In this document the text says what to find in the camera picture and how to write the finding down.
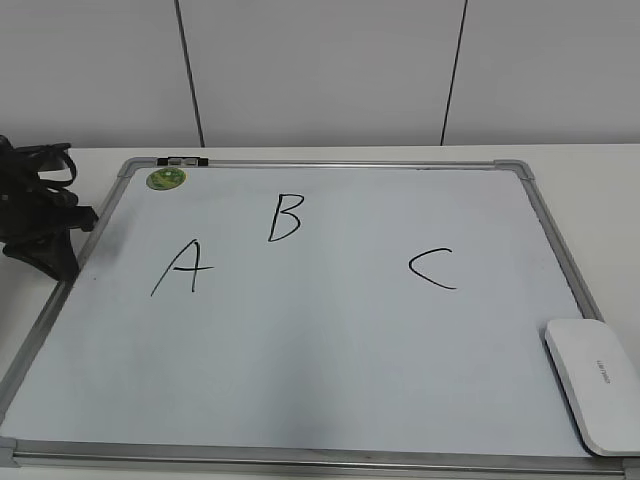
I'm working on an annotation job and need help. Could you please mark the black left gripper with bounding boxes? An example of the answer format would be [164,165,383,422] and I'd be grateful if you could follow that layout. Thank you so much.
[1,137,99,281]

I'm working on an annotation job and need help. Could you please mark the white rectangular eraser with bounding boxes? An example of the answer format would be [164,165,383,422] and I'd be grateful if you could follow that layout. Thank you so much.
[544,319,639,457]

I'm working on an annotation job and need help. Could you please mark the round green sticker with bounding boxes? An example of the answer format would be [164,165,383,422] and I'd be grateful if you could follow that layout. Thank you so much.
[145,167,187,191]

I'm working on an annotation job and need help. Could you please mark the black and silver board clip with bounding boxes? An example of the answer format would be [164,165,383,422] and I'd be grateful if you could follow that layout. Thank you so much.
[156,156,209,167]

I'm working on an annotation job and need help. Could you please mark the black cables on left gripper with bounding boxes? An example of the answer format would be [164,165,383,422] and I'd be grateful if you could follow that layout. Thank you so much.
[9,142,77,194]

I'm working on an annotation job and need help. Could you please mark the white whiteboard with grey frame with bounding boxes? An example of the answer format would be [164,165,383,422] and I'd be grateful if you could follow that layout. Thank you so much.
[1,158,639,479]

